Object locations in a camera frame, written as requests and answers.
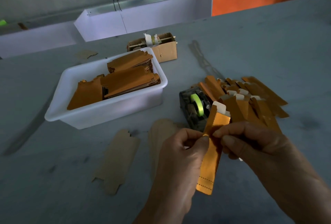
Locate person's right hand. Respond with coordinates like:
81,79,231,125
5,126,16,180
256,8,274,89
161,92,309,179
213,122,313,201

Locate person's left hand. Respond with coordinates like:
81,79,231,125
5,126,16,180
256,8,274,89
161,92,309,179
151,127,210,213

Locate gold carton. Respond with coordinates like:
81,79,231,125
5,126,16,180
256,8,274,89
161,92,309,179
195,103,232,195

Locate pile of beige blanks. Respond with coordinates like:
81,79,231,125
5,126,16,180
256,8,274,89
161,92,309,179
148,118,183,181

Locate pile of gold boxes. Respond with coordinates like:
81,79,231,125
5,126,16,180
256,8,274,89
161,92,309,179
199,75,289,131

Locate carton blank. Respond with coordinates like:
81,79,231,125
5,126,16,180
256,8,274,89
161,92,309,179
92,129,140,196

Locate gold cartons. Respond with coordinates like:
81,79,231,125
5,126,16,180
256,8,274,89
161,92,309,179
67,50,161,110

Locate person's right forearm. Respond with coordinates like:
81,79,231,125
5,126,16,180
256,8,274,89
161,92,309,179
282,167,331,224

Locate person's left forearm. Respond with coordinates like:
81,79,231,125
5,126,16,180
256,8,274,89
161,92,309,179
133,200,184,224

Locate black tape dispenser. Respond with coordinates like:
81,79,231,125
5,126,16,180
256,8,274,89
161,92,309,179
179,86,214,132

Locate green tape roll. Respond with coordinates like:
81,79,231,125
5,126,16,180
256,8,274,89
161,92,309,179
190,93,204,118

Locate white plastic bin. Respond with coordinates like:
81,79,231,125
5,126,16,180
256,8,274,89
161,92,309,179
44,47,169,130

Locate small cardboard box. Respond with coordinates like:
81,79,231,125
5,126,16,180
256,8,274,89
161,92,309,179
127,32,178,63

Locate long white tray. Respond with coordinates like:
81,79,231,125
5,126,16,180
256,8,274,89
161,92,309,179
74,0,213,42
0,21,83,59

